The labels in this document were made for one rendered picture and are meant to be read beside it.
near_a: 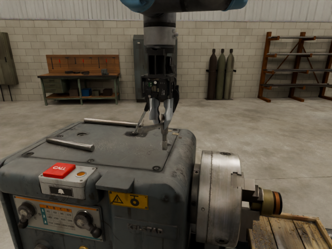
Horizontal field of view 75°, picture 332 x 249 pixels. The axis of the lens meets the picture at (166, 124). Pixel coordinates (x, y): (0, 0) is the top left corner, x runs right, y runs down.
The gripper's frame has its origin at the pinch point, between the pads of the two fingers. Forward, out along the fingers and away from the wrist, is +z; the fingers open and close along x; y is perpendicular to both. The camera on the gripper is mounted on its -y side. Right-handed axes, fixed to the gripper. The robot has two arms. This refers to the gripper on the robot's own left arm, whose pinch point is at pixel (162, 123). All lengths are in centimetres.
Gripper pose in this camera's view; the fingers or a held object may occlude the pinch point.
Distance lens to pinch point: 60.4
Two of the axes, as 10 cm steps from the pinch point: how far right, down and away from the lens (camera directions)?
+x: 9.8, 0.6, -1.8
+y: -1.9, 3.2, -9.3
